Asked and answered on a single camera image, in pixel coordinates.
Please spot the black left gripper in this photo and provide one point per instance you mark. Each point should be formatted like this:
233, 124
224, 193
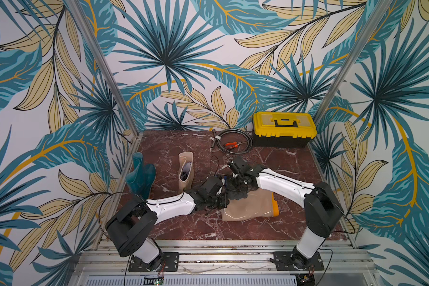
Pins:
223, 204

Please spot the teal rubber boot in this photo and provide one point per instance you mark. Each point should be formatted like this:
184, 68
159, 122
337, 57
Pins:
143, 176

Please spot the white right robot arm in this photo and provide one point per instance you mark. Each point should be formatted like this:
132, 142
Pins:
322, 209

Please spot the aluminium corner post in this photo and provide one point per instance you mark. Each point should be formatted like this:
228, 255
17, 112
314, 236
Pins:
353, 46
82, 21

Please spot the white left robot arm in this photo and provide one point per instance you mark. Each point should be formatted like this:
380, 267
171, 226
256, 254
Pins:
130, 227

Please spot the left aluminium corner post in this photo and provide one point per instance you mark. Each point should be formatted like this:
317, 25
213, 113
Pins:
82, 21

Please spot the yellow and black toolbox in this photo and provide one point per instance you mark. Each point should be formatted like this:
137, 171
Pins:
283, 130

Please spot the beige rubber boot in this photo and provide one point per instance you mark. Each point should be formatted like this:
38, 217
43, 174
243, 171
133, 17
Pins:
186, 171
259, 203

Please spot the red handled pliers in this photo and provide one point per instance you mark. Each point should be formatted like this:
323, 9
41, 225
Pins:
232, 145

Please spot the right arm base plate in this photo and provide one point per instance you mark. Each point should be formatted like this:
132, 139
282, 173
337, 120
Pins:
293, 261

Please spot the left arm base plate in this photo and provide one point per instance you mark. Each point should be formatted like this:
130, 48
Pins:
166, 262

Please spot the aluminium mounting rail frame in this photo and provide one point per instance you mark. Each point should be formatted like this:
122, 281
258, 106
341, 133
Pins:
227, 263

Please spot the right aluminium corner post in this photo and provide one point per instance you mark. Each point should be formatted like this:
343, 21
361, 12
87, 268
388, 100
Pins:
353, 46

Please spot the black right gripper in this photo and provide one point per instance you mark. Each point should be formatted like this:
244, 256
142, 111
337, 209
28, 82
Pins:
239, 187

